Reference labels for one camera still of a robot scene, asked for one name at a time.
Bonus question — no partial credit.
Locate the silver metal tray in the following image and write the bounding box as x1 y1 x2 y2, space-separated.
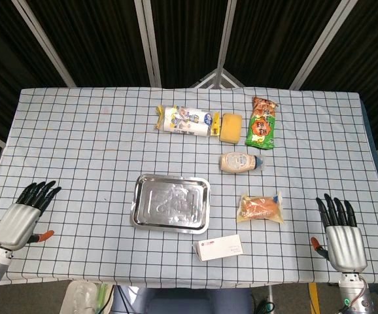
129 173 211 234

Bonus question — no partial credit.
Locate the white small paper box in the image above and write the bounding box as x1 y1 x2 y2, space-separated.
192 234 243 262

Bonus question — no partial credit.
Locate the dark folding screen partition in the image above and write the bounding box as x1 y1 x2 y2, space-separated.
0 0 378 158

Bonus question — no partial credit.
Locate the blue checkered tablecloth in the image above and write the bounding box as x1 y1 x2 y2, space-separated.
0 86 378 289

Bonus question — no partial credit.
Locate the packaged bread in clear wrapper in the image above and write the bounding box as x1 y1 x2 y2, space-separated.
235 191 284 224

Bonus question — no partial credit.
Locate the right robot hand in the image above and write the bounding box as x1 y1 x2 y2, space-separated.
310 192 368 273

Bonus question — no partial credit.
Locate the yellow sponge block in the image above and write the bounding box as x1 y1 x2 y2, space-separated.
219 112 244 145

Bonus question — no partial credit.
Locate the green orange snack bag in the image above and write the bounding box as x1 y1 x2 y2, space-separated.
243 96 279 150

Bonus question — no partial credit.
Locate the beige sauce squeeze bottle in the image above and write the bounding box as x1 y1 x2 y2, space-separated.
218 151 267 175

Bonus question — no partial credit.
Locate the blue chair seat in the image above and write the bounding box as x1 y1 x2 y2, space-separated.
110 285 254 314

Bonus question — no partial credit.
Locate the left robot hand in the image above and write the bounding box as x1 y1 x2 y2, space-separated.
0 180 62 252

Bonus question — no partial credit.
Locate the clear plastic bag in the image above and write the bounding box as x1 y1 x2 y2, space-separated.
59 281 99 314

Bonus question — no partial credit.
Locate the white yellow snack package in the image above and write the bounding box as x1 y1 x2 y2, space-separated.
155 104 222 137

